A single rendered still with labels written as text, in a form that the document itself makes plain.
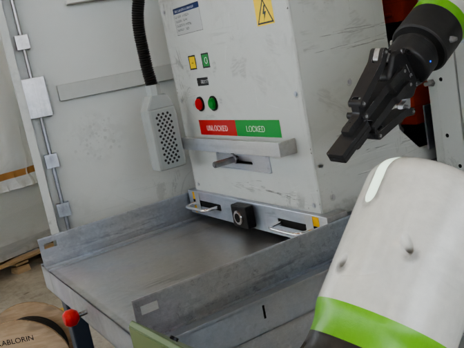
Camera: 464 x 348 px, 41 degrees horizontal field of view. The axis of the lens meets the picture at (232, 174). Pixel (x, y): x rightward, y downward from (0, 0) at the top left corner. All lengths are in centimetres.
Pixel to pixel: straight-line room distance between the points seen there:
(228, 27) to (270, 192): 34
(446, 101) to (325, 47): 27
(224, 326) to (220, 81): 56
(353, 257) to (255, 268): 49
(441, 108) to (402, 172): 70
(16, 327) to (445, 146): 181
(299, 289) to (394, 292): 54
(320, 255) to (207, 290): 23
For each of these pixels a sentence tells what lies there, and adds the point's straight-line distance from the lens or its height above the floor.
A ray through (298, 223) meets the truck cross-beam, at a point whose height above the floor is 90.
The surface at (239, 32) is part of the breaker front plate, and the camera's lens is 124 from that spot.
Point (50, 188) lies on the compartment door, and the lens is 166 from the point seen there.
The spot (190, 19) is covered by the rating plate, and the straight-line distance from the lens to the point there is 140.
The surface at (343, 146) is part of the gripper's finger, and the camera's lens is 87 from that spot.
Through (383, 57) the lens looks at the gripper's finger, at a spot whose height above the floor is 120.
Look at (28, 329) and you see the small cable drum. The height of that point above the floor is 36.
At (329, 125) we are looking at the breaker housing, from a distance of 114.
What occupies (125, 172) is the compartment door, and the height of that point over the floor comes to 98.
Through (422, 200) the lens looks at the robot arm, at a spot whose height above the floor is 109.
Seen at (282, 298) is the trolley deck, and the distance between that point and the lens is 105.
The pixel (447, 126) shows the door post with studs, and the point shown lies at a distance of 127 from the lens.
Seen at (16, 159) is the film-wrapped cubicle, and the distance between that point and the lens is 462.
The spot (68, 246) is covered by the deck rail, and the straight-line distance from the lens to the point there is 148.
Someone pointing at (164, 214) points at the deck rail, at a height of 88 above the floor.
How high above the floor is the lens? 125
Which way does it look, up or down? 11 degrees down
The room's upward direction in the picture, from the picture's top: 11 degrees counter-clockwise
